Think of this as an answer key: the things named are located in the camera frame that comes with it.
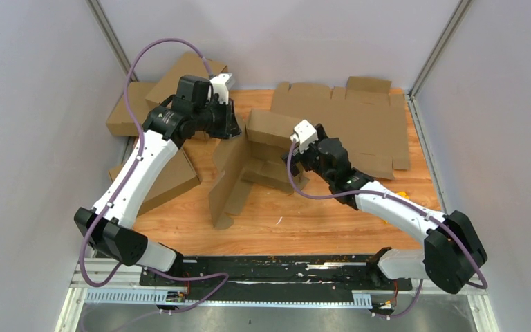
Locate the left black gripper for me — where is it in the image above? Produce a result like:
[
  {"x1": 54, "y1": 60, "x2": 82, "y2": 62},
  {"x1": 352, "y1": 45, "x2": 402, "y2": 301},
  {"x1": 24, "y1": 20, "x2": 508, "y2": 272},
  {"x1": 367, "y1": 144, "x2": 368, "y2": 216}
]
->
[{"x1": 195, "y1": 98, "x2": 245, "y2": 140}]

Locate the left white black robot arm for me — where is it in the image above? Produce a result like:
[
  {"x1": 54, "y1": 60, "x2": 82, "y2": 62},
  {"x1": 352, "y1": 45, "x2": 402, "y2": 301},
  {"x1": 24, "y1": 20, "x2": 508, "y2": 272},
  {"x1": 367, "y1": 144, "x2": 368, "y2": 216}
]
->
[{"x1": 74, "y1": 73, "x2": 241, "y2": 286}]

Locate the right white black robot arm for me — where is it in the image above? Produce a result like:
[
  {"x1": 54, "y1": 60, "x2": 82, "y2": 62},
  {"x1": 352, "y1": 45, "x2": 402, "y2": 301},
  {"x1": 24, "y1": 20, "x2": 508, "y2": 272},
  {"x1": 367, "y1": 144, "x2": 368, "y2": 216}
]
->
[{"x1": 283, "y1": 120, "x2": 489, "y2": 294}]

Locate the flat cardboard sheet underneath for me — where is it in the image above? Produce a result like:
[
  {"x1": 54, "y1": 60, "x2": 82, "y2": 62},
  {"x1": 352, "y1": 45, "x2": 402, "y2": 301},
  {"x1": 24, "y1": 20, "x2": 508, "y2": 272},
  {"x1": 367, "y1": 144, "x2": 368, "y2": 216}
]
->
[{"x1": 270, "y1": 76, "x2": 411, "y2": 179}]

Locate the yellow triangle piece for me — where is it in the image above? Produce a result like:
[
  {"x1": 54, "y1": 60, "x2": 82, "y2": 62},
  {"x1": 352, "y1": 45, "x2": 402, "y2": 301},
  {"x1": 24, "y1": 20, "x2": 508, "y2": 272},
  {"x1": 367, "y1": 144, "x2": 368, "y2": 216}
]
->
[{"x1": 397, "y1": 192, "x2": 410, "y2": 199}]

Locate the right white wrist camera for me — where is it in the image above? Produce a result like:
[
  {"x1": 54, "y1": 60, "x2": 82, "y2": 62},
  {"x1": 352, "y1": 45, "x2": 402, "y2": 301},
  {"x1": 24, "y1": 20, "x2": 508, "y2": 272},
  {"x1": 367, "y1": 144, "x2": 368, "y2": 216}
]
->
[{"x1": 290, "y1": 120, "x2": 319, "y2": 153}]

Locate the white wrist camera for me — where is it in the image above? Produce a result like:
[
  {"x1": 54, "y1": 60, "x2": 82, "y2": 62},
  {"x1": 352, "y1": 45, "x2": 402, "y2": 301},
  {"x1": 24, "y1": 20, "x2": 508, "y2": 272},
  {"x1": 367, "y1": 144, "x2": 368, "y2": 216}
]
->
[
  {"x1": 290, "y1": 120, "x2": 319, "y2": 153},
  {"x1": 207, "y1": 73, "x2": 236, "y2": 104}
]

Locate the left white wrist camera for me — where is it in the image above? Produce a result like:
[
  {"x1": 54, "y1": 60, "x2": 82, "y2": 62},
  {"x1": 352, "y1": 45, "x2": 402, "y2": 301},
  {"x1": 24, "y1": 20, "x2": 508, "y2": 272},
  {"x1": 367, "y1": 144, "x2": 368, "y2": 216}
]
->
[{"x1": 207, "y1": 73, "x2": 236, "y2": 104}]

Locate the right aluminium corner post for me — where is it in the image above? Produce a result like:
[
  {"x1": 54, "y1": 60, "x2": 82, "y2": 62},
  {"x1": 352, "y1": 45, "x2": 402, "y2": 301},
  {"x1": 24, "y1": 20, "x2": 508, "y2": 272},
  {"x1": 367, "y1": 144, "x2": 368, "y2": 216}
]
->
[{"x1": 409, "y1": 0, "x2": 473, "y2": 98}]

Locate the aluminium corner post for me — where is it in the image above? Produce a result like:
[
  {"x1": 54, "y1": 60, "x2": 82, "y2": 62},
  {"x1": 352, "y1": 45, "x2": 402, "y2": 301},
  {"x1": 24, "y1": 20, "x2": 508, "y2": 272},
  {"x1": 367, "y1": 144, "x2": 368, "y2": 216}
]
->
[
  {"x1": 86, "y1": 0, "x2": 131, "y2": 74},
  {"x1": 409, "y1": 0, "x2": 473, "y2": 98}
]

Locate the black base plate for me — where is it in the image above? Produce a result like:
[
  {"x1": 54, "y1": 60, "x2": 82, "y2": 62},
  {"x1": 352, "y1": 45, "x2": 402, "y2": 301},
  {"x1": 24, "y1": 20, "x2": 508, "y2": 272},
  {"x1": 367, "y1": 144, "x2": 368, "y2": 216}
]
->
[{"x1": 139, "y1": 254, "x2": 431, "y2": 304}]

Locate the left aluminium corner post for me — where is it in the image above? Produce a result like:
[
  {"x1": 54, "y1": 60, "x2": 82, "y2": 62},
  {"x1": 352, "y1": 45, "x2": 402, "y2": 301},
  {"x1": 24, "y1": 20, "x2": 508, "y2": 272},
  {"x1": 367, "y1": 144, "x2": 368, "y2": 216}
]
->
[{"x1": 86, "y1": 0, "x2": 131, "y2": 74}]

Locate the aluminium slotted rail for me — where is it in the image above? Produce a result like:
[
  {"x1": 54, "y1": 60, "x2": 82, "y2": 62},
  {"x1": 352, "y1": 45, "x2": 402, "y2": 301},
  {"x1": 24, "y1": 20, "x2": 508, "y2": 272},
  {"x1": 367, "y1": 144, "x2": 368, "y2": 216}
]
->
[{"x1": 71, "y1": 257, "x2": 373, "y2": 310}]

